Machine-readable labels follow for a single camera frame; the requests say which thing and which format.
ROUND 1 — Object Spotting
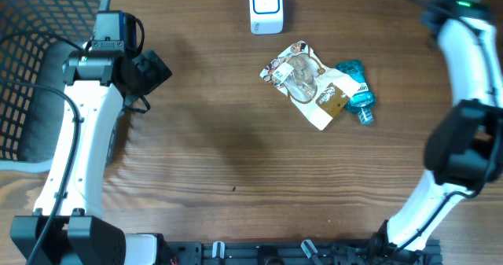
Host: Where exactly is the beige snack pouch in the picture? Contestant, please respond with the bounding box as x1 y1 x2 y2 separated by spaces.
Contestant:
259 41 360 131

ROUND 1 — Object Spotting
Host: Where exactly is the blue mouthwash bottle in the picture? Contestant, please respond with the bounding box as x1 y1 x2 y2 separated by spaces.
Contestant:
335 60 376 125

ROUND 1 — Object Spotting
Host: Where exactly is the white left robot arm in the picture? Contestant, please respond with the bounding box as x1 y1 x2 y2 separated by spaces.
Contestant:
10 47 176 264

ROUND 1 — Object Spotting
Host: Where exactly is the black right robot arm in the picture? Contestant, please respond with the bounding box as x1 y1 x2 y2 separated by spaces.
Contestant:
366 0 502 264

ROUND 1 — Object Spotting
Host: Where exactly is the white barcode scanner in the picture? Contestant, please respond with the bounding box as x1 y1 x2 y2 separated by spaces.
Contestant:
249 0 284 35

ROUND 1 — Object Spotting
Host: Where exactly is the grey plastic mesh basket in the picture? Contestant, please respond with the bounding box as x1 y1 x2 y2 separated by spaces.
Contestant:
1 0 110 173

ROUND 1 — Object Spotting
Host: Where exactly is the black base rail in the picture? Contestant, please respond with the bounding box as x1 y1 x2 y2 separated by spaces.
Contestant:
160 240 443 265

